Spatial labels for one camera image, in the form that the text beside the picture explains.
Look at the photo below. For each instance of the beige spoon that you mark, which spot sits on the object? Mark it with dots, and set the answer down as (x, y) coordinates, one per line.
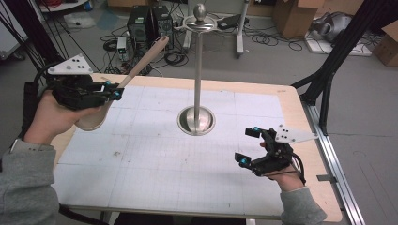
(144, 59)

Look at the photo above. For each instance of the person's right hand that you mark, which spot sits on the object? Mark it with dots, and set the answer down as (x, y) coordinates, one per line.
(289, 180)

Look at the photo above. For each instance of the white floor board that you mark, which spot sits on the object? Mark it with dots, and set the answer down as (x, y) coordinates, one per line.
(341, 47)

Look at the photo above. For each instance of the white metal floor stand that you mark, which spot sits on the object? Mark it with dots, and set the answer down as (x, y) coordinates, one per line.
(240, 28)

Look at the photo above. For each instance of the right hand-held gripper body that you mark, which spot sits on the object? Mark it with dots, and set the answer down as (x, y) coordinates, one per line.
(278, 156)

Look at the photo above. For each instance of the black power adapter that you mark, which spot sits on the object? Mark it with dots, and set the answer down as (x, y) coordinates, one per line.
(231, 21)

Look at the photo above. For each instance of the large cardboard box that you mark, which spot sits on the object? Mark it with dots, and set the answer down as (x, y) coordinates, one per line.
(297, 15)

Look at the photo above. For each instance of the small white device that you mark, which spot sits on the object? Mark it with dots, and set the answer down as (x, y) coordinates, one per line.
(122, 47)

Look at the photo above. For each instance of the aluminium rail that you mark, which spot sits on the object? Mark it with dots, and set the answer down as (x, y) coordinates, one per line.
(334, 168)

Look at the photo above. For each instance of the black computer tower green label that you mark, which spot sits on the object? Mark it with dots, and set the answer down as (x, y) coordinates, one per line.
(139, 23)

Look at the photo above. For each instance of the white round table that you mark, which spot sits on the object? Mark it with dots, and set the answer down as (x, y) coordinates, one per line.
(62, 4)

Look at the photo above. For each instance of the grey bag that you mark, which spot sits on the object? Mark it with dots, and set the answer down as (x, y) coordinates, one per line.
(333, 26)

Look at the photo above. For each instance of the person's left hand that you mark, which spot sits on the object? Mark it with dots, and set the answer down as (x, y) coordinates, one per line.
(50, 120)

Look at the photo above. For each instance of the white panel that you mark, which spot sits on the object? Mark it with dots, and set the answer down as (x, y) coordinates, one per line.
(11, 34)

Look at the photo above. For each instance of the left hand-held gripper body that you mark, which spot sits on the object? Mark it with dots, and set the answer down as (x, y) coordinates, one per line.
(75, 90)

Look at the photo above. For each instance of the white grid mat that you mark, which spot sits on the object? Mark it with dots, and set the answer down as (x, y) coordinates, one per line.
(172, 172)

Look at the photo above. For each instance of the metal utensil stand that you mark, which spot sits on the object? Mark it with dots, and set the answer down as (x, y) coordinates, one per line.
(197, 78)

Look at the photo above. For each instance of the black angled frame post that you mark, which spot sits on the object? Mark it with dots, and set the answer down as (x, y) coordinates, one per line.
(338, 62)

